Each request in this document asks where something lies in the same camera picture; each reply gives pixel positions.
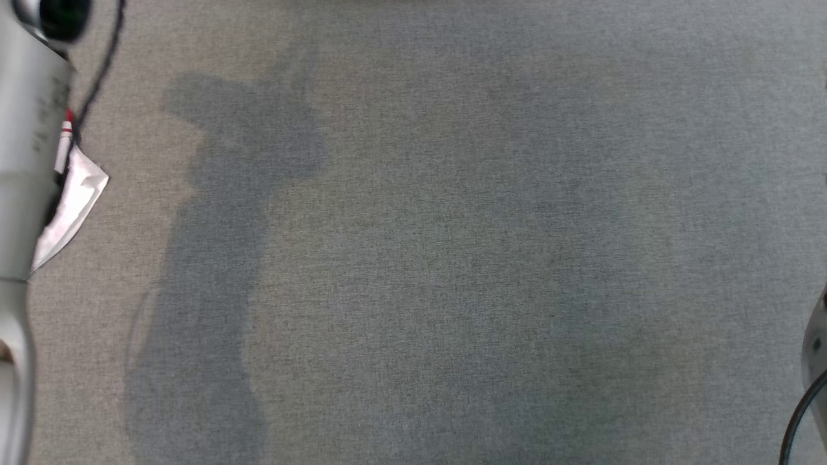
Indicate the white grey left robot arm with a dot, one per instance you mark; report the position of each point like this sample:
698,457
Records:
26,129

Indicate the red and white shirt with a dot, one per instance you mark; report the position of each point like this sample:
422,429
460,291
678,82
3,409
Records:
77,194

